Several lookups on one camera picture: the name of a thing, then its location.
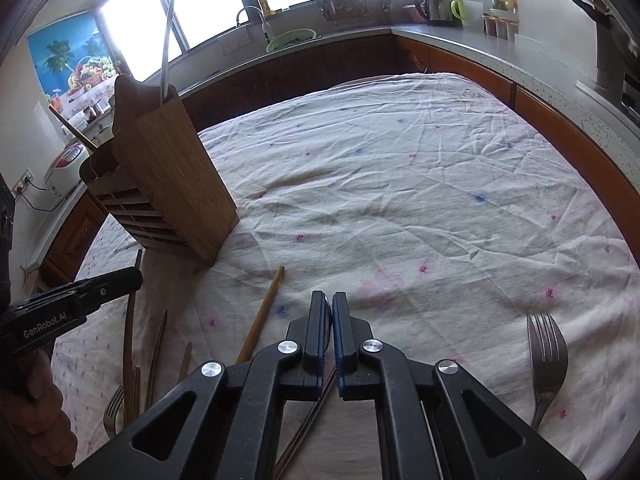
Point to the condiment bottles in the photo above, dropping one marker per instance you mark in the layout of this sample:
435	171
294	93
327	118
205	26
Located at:
504	0

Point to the tropical fruit wall poster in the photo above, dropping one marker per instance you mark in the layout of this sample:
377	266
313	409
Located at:
60	55

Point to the wooden utensil holder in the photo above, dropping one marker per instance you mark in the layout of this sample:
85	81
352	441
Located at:
170	170

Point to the cooktop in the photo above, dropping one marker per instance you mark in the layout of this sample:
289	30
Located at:
631	100

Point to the steel electric kettle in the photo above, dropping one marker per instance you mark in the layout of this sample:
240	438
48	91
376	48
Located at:
432	7

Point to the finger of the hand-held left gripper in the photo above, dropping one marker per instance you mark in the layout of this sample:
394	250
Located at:
117	280

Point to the kitchen window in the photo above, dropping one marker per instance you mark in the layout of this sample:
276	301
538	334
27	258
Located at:
210	5

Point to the white wall outlet strip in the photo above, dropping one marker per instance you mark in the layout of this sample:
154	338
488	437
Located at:
21	184

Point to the white dotted tablecloth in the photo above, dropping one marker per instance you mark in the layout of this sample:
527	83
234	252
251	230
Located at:
400	185

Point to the green colander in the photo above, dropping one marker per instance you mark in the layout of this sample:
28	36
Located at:
290	40

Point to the spice jar set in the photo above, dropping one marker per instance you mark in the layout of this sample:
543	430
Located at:
500	27

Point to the white red rice cooker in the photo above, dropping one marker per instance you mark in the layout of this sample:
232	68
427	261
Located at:
67	170

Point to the metal dish rack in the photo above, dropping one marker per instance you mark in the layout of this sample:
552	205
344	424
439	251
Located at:
340	2

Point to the yellow oil bottle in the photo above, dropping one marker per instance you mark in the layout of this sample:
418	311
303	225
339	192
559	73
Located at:
263	4

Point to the chrome sink faucet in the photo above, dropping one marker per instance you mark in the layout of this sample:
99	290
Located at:
263	25

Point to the wooden base cabinets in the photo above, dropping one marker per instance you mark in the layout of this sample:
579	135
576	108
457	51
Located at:
350	65

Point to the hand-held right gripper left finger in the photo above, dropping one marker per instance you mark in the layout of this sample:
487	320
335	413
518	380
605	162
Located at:
320	325

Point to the steel fork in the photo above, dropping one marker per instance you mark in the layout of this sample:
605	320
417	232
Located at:
112	410
547	360

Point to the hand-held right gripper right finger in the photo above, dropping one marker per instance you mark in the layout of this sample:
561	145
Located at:
340	330

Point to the person's left hand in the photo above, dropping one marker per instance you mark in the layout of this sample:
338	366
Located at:
47	420

